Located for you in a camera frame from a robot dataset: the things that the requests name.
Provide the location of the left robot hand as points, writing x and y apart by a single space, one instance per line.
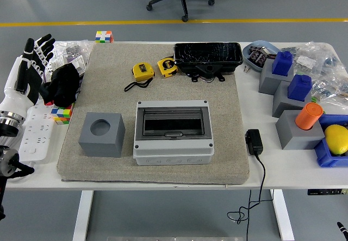
19 96

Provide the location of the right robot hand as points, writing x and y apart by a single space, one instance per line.
343 231

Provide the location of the smoky transparent box lid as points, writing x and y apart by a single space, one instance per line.
176 122

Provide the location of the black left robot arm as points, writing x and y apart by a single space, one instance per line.
9 121

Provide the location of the orange cylinder battery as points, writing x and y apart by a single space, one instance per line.
308 116

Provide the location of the grey plastic junction box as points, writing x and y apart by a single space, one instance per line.
174 156

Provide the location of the black table control panel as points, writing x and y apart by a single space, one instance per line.
323 191

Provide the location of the white power strip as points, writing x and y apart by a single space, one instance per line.
36 137

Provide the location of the colourful puzzle cube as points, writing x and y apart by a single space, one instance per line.
61 114

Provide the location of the black cloth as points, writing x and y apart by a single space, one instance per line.
63 86

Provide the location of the white table leg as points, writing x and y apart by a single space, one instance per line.
83 213
282 213

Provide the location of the clear bag of small parts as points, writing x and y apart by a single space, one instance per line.
73 53

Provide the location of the blue storage bin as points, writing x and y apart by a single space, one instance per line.
326 156

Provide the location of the grey-brown mat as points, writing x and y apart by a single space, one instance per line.
108 83

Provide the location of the yellow lemon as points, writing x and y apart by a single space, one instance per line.
337 139

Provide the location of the grey holder block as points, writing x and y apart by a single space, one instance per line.
102 143
282 105
293 137
267 83

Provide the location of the puzzle cube with white face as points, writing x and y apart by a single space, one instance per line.
104 37

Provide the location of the black power adapter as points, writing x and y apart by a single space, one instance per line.
254 141

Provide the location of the blue block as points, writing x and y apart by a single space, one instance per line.
282 62
299 87

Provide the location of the yellow tape measure 5m print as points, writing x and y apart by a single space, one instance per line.
167 65

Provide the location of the clear bags of components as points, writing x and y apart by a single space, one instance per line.
326 69

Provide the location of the black plastic tray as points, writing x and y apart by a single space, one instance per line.
206 54

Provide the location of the light blue dish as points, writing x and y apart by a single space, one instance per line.
251 61

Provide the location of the dark purple component pack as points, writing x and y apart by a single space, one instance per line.
258 57

